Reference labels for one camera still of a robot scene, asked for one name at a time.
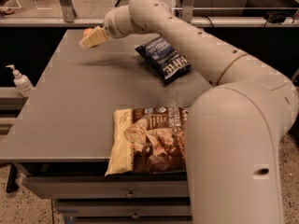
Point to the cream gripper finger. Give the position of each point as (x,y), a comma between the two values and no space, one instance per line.
(97,36)

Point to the orange fruit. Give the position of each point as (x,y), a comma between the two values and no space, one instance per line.
(87,31)

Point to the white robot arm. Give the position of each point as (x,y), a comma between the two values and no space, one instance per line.
(233,130)

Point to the blue chip bag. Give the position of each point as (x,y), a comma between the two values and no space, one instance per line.
(161,56)

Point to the white pump dispenser bottle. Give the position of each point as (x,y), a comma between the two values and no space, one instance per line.
(22,82)

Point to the brown sea salt chip bag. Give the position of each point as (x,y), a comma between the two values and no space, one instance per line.
(148,141)

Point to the grey top drawer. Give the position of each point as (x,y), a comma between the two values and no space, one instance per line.
(83,187)

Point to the grey drawer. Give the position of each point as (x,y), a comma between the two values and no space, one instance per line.
(168,207)
(83,187)

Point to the black table leg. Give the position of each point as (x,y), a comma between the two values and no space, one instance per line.
(11,181)

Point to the grey lower drawer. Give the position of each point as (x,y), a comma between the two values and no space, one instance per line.
(168,207)

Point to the left metal post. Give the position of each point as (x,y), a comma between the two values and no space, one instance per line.
(68,10)

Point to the metal post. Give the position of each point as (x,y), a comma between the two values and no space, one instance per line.
(68,10)
(187,10)

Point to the right metal post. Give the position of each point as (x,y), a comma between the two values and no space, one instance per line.
(187,10)

